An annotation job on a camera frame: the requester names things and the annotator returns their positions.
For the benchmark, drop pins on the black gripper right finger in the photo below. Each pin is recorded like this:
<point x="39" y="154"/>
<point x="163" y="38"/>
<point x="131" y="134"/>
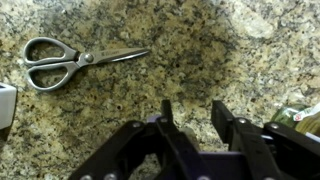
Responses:
<point x="276" y="153"/>

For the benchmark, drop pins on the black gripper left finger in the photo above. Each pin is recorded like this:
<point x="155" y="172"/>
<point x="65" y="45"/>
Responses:
<point x="173" y="146"/>

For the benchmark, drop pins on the green bottle white label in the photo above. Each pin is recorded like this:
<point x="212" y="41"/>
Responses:
<point x="286" y="115"/>

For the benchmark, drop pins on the grey metal scissors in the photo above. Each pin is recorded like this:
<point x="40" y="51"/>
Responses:
<point x="88" y="58"/>

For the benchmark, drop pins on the small white blue can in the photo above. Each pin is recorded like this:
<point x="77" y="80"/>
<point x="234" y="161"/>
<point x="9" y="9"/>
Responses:
<point x="6" y="106"/>

